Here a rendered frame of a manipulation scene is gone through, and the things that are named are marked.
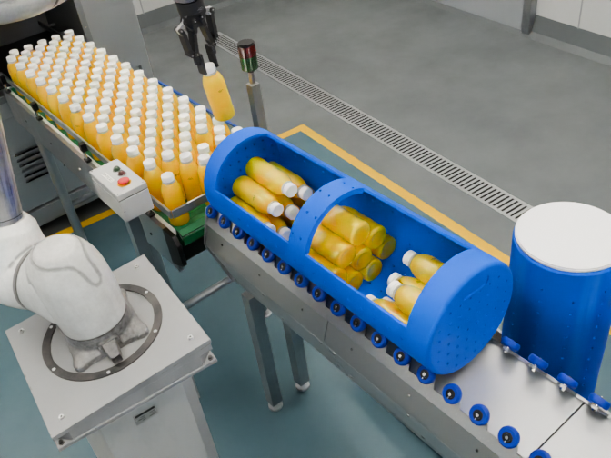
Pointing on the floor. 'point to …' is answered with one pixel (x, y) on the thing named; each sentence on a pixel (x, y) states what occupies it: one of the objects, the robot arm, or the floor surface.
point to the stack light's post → (256, 105)
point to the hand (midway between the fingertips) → (205, 59)
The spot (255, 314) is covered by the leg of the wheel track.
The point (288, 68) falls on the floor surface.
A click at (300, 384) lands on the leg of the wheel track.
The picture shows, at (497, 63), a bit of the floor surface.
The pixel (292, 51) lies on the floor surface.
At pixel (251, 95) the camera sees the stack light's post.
